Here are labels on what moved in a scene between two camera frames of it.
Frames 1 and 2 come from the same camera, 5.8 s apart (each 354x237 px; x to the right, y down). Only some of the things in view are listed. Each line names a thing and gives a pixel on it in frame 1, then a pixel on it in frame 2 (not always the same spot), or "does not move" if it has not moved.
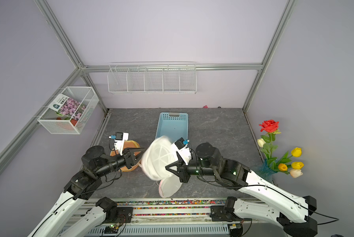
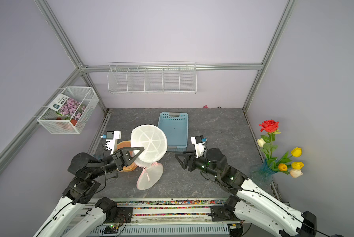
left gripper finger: x=137 y=152 does not move
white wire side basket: x=70 y=110 does not move
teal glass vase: x=265 y=171 does not move
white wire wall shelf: x=159 y=77 does not move
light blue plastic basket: x=174 y=125 does not move
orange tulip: x=283 y=167 does not move
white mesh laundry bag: x=157 y=154 to x=153 y=139
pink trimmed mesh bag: x=169 y=186 to x=150 y=176
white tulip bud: x=261 y=142 does not move
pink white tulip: x=295 y=173 does not move
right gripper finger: x=178 y=163 to x=185 y=154
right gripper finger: x=180 y=170 to x=183 y=165
